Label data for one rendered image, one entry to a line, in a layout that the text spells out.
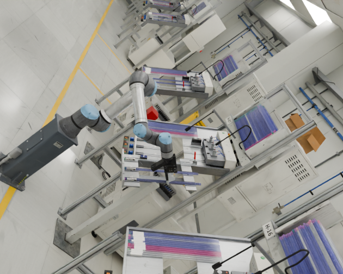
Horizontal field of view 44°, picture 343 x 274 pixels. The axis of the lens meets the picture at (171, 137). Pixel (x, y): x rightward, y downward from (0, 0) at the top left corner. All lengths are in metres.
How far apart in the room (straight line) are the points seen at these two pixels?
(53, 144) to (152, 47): 4.95
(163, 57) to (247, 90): 3.41
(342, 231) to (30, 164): 1.98
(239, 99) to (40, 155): 2.31
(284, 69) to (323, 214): 4.16
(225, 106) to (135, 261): 2.60
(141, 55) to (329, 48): 3.16
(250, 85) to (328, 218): 2.31
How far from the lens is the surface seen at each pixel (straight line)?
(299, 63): 6.41
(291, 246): 2.29
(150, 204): 3.28
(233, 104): 4.51
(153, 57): 7.66
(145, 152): 3.18
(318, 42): 6.40
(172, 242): 2.38
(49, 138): 2.86
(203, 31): 7.59
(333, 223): 2.48
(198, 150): 3.35
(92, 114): 2.79
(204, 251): 2.38
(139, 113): 2.56
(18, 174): 3.08
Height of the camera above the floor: 1.79
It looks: 15 degrees down
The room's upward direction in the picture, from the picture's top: 56 degrees clockwise
